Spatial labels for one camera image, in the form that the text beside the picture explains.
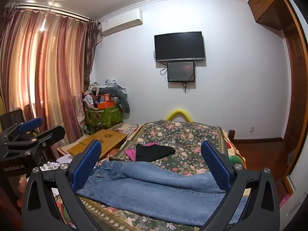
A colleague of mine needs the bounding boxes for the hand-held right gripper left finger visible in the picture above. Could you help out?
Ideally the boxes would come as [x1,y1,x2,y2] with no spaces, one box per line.
[22,140,106,231]

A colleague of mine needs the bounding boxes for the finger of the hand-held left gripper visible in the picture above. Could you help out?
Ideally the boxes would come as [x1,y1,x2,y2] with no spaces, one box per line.
[5,125,66,160]
[0,117,43,143]

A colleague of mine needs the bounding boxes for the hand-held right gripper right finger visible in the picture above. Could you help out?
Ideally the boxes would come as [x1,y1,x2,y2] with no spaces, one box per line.
[201,140,281,231]

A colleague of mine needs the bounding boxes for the blue denim pants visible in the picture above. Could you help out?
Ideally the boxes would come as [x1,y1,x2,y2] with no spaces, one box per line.
[76,160,248,227]

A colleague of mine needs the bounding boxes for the dark chair back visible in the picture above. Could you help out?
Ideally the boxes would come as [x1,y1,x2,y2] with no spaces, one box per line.
[0,108,27,130]

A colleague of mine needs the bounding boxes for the colourful fleece blanket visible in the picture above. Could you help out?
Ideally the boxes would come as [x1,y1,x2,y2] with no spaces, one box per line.
[221,129,247,171]

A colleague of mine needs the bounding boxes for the white cloth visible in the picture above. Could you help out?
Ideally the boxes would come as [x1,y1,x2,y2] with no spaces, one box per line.
[38,156,73,171]

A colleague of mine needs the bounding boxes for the wooden lap desk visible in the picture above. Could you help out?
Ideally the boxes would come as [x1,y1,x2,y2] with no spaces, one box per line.
[67,129,127,160]

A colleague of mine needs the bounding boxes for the floral bed blanket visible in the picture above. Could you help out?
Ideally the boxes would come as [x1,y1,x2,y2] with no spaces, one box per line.
[79,120,241,231]

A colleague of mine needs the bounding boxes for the pink cloth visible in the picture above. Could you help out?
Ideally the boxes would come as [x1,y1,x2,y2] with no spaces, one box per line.
[124,142,159,161]

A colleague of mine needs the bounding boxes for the green storage box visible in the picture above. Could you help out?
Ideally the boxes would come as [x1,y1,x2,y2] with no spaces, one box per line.
[84,105,124,135]

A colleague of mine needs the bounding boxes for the striped cloth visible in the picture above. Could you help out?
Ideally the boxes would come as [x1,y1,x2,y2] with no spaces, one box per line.
[117,123,140,135]

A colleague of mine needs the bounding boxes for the pink striped curtain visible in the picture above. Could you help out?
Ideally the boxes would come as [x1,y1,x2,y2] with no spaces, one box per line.
[0,2,99,159]

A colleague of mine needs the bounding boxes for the orange box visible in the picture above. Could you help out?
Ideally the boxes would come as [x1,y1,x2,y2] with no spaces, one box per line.
[96,101,115,109]

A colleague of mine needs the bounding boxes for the black cloth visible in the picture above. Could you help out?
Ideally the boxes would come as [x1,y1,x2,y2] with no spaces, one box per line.
[135,144,176,162]

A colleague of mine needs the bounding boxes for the yellow foam arch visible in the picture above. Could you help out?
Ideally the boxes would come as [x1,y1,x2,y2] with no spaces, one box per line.
[166,108,194,121]

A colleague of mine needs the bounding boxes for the pile of clothes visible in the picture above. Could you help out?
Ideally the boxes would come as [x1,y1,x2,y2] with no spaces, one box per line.
[84,78,127,97]

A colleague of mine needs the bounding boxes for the grey long pillow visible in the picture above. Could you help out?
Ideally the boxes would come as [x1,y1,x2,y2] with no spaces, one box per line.
[101,87,130,113]

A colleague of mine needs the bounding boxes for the wooden door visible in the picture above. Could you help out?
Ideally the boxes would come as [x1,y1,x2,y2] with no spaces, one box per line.
[281,0,308,195]

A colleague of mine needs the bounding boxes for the white air conditioner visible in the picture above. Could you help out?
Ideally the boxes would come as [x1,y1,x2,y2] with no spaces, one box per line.
[99,8,143,35]

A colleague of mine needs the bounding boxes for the small wall monitor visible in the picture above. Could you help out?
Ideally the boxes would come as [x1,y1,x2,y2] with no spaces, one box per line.
[167,61,195,82]

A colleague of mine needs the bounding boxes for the black wall television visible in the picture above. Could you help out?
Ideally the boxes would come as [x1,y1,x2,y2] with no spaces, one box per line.
[154,31,206,62]

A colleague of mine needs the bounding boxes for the wooden wall cabinet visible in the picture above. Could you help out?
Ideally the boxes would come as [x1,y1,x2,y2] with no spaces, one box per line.
[247,0,289,30]

